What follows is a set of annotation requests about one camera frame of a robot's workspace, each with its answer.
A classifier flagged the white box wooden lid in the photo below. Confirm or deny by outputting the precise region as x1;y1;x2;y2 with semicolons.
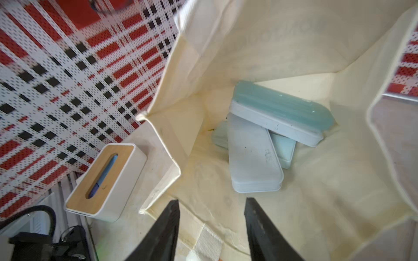
65;143;147;223

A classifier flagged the white grey pencil case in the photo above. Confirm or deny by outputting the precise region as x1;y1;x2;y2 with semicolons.
227;113;284;193

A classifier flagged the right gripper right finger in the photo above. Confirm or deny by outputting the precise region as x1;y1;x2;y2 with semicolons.
244;197;303;261

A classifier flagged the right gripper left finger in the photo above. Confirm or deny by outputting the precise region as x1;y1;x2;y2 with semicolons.
127;200;180;261

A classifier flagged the cream floral canvas bag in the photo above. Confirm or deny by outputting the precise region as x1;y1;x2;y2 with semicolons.
137;1;418;261

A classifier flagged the blue pen in box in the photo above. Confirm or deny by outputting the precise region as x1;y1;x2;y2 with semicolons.
87;154;118;199

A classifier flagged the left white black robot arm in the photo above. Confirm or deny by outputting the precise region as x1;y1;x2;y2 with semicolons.
1;205;92;261

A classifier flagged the teal lid white pencil case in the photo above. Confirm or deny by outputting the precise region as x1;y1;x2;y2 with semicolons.
229;81;335;147

